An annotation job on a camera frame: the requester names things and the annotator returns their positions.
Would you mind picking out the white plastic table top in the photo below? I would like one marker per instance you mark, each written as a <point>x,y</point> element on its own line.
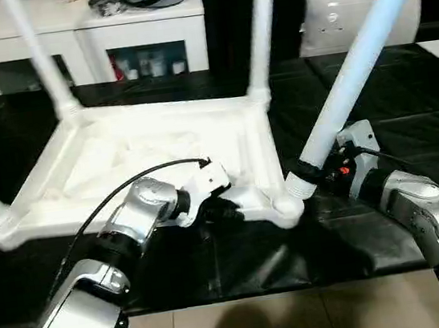
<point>160,147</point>

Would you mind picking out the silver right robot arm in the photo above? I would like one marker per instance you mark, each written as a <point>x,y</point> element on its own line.
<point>428,213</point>

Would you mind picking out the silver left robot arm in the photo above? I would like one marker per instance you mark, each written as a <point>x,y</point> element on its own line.
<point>106,259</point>

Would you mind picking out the black table mat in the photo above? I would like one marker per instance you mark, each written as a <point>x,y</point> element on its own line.
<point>397,100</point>

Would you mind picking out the grey cushion with metal fittings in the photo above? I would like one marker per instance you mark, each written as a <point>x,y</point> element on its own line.
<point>322,25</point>

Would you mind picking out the white glass-door cabinet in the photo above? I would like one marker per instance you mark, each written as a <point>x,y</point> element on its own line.
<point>26,48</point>

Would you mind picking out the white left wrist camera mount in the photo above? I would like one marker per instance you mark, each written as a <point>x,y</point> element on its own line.
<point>206,186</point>

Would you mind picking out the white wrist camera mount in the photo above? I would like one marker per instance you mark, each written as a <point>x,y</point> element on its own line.
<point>360,141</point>
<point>206,186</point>

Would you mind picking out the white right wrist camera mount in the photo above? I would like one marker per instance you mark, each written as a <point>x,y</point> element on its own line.
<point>360,141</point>

